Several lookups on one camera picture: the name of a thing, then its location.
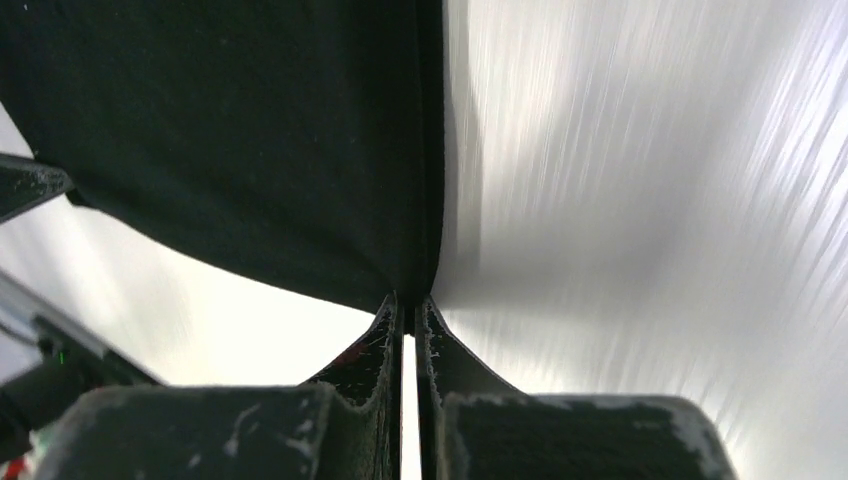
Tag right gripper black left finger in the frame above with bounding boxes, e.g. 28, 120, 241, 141
35, 296, 403, 480

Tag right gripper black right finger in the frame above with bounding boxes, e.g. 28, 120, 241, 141
415, 299, 736, 479

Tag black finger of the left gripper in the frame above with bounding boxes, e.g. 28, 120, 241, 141
1, 153, 74, 223

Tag black t-shirt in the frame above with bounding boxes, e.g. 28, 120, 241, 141
1, 1, 444, 312

